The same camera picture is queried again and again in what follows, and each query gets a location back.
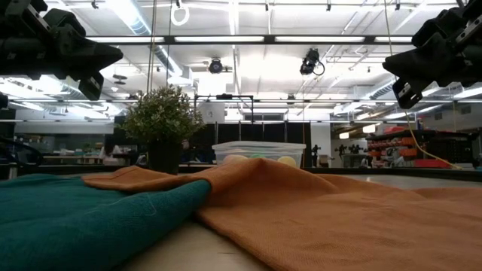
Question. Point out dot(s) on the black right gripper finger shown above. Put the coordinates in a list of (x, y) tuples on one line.
[(418, 62)]

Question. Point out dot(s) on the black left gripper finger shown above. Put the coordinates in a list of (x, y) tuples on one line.
[(90, 56)]

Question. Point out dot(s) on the yellow toy lemon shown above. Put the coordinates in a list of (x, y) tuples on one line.
[(287, 161)]

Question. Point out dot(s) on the green toy pear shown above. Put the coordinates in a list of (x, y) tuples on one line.
[(258, 155)]

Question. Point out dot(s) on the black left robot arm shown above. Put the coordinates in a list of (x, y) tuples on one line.
[(3, 101)]

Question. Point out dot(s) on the clear plastic tupperware container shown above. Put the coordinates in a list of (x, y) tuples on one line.
[(260, 147)]

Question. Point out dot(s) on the shelf with red bins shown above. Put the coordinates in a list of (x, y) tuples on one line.
[(414, 147)]

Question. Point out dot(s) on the artificial potted plant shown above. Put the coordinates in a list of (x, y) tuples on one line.
[(162, 116)]

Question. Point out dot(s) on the person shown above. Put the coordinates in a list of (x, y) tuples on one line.
[(109, 153)]

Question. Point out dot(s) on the round black ceiling fixture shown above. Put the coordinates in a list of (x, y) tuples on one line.
[(215, 66)]

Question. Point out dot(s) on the black partition panel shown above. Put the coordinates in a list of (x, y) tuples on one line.
[(271, 133)]

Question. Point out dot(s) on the teal cloth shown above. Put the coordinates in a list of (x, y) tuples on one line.
[(75, 222)]

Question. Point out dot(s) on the orange cloth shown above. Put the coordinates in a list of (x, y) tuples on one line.
[(301, 211)]

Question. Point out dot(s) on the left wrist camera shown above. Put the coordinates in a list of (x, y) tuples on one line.
[(96, 86)]

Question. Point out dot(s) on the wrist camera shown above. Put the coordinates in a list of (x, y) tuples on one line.
[(96, 86), (406, 94)]

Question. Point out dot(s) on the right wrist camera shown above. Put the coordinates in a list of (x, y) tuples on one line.
[(406, 94)]

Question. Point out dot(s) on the black overhead camera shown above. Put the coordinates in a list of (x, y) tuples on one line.
[(309, 62)]

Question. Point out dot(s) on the black overhead frame beam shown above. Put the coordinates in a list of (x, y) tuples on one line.
[(271, 39)]

